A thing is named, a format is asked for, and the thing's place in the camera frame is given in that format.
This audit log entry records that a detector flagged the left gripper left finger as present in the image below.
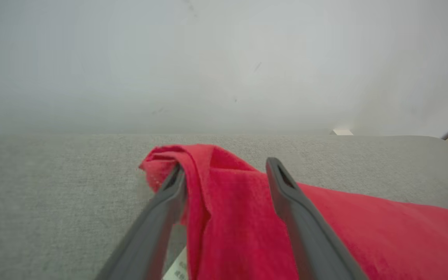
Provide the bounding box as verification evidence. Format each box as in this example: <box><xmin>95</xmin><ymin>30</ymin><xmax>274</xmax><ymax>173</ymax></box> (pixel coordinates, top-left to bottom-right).
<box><xmin>96</xmin><ymin>163</ymin><xmax>188</xmax><ymax>280</ymax></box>

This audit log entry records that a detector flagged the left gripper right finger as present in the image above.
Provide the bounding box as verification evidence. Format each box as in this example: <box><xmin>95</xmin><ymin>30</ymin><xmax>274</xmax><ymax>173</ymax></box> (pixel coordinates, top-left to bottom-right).
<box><xmin>266</xmin><ymin>157</ymin><xmax>369</xmax><ymax>280</ymax></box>

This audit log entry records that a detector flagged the red white basketball jersey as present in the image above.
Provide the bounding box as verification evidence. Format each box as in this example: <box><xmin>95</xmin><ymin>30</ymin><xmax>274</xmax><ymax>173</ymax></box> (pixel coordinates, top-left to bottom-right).
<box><xmin>138</xmin><ymin>144</ymin><xmax>448</xmax><ymax>280</ymax></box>

